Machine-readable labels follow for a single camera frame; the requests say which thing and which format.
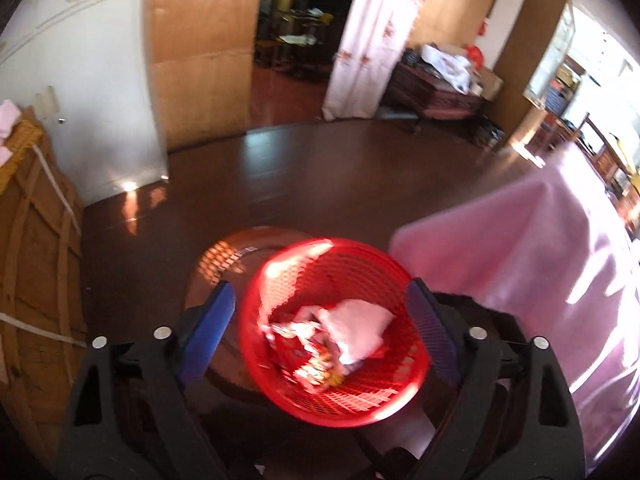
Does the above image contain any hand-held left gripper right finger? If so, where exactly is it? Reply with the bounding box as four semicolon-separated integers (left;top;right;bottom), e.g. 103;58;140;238
405;276;587;480

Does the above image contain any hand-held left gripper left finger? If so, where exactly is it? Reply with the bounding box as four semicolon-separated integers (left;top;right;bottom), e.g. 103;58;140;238
57;279;237;480

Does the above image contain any white paper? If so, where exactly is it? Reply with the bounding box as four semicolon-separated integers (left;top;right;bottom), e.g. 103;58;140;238
318;299;394;365

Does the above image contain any red mesh plastic basket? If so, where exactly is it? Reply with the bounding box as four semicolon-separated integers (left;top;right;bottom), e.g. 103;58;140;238
236;238;432;429

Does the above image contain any red snack wrapper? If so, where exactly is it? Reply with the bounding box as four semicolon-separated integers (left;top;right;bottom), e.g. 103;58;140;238
259;317;346;392

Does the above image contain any yellow fruit peel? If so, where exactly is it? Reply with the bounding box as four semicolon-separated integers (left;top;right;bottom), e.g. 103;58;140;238
322;352;347;388

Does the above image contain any pink blanket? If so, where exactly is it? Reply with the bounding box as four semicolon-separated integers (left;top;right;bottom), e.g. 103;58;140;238
389;141;640;477

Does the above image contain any dark wooden low table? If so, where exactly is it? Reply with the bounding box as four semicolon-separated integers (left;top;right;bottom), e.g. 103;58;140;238
384;57;489;135

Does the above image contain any cardboard box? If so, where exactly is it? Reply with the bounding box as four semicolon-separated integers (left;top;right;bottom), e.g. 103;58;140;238
470;66;504;102

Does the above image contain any blue plastic crate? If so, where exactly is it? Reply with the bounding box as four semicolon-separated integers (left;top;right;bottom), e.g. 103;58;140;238
541;76;565;117

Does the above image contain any white plastic bag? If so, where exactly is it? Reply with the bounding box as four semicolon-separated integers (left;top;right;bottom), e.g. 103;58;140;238
421;43;474;94

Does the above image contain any light wooden door panel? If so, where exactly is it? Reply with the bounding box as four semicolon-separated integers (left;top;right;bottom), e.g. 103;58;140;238
144;0;267;152

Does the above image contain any pink cloth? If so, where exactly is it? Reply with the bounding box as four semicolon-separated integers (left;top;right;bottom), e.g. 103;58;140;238
0;99;23;165

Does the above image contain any white floral curtain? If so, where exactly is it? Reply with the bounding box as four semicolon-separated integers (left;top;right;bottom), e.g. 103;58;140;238
321;0;434;122

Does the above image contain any dark wooden chair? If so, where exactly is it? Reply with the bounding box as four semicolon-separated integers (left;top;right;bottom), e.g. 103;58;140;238
256;6;332;80

